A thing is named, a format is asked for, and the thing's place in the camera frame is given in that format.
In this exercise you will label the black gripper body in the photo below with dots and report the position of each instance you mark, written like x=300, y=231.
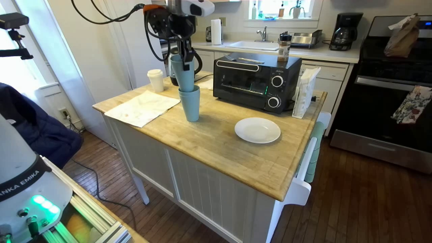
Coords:
x=173, y=27

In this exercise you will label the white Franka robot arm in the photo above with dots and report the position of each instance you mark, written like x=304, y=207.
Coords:
x=197, y=7

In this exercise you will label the glass electric kettle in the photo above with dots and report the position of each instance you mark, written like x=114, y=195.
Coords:
x=199, y=62

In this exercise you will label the black countertop container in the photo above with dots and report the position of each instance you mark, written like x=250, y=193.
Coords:
x=208, y=35

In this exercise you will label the white lidded paper cup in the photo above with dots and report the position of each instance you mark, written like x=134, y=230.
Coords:
x=156, y=81

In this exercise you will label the white paper towel roll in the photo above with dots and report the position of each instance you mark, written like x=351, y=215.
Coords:
x=216, y=31

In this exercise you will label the white kitchen sink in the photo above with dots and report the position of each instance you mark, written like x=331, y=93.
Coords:
x=251, y=45

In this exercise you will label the stained white cloth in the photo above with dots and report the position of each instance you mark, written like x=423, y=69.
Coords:
x=142, y=108

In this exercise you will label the black toaster oven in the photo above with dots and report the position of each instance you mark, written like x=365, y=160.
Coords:
x=251, y=85

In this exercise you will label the metal sink faucet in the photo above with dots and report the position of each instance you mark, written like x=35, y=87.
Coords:
x=262, y=34

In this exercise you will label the green soap bottle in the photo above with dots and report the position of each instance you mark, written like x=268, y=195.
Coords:
x=254, y=11

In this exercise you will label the kitchen window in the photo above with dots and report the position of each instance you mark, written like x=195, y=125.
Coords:
x=270, y=7

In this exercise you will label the spice jar with dark lid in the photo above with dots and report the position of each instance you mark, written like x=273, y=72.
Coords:
x=284, y=49

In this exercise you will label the white round plate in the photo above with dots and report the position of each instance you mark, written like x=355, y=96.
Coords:
x=257, y=130

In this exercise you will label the small brown bottle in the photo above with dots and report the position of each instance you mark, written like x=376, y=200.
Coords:
x=281, y=10

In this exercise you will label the white windowsill pot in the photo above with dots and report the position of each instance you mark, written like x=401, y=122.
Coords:
x=296, y=11

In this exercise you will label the white napkin package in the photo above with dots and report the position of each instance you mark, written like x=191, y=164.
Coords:
x=305, y=92

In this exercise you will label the wooden top kitchen island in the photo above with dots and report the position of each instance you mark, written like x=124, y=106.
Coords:
x=216, y=189

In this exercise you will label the dark blue jacket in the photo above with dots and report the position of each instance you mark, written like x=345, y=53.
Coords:
x=41, y=130

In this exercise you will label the green hanging towel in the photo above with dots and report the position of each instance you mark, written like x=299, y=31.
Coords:
x=315, y=153

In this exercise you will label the black coffee maker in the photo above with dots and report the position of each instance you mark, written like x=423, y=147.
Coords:
x=346, y=31

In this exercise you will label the white towel bar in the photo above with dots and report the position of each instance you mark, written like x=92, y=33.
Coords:
x=299, y=189

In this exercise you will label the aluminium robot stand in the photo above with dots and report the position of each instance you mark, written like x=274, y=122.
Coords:
x=89, y=211

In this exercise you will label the black steel stove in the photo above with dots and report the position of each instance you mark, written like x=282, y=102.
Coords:
x=382, y=135

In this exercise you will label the brown paper bag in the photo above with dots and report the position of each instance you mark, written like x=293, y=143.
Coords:
x=401, y=41

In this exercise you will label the floral dish towel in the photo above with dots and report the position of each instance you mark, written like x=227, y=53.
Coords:
x=412, y=106

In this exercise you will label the orange black wrist camera mount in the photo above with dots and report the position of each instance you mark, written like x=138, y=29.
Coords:
x=153, y=14

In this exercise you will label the black camera on tripod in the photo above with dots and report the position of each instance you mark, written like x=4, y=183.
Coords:
x=14, y=21

